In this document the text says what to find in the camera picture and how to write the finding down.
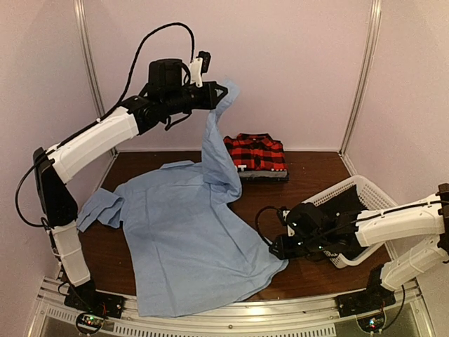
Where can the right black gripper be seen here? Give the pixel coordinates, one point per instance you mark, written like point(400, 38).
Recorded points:
point(284, 251)

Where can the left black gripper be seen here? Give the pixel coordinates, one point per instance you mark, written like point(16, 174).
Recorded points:
point(210, 101)

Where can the light blue long sleeve shirt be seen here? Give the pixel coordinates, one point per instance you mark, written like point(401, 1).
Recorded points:
point(190, 252)

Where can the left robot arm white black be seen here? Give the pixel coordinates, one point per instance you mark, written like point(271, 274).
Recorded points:
point(172, 88)

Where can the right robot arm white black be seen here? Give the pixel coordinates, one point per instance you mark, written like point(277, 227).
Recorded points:
point(315, 229)

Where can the red black plaid folded shirt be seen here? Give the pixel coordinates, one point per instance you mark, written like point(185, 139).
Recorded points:
point(256, 151)

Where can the black folded shirt white letters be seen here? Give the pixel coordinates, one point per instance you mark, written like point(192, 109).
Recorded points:
point(243, 170)

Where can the black shirt in basket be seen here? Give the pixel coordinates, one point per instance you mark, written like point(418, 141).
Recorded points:
point(344, 202)

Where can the white plastic basket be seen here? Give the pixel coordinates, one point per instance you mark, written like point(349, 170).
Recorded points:
point(372, 197)

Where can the right circuit board with leds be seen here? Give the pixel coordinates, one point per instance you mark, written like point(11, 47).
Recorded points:
point(371, 323)

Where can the circuit board with leds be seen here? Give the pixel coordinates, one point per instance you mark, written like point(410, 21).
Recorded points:
point(87, 322)
point(371, 323)

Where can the left circuit board with leds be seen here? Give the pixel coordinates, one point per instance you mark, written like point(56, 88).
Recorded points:
point(87, 322)

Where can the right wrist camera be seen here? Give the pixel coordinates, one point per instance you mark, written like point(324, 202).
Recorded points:
point(281, 214)

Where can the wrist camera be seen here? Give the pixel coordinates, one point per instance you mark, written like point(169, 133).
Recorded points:
point(199, 66)
point(281, 214)

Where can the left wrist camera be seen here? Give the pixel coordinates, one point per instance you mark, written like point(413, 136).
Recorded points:
point(199, 66)

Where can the aluminium front rail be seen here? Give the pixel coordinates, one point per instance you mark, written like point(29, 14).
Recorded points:
point(310, 316)

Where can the left aluminium frame post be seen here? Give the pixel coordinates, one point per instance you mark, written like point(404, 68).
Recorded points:
point(82, 26)

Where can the aluminium frame post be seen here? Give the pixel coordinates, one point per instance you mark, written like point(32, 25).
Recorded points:
point(372, 37)
point(82, 26)

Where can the right aluminium frame post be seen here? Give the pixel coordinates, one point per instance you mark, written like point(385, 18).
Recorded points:
point(372, 37)

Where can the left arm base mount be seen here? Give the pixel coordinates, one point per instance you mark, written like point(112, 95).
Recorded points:
point(98, 303)

